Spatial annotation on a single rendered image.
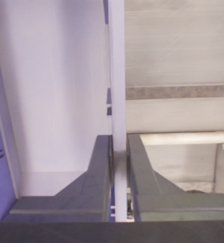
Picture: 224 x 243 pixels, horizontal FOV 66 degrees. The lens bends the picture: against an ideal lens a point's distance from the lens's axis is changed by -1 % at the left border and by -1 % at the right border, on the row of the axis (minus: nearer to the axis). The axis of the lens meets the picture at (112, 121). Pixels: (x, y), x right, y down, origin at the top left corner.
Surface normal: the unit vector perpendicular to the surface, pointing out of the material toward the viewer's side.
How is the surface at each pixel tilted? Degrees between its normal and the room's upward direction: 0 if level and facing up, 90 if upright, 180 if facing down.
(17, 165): 90
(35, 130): 0
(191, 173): 0
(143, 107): 0
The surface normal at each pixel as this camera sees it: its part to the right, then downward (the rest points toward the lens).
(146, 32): -0.02, 0.29
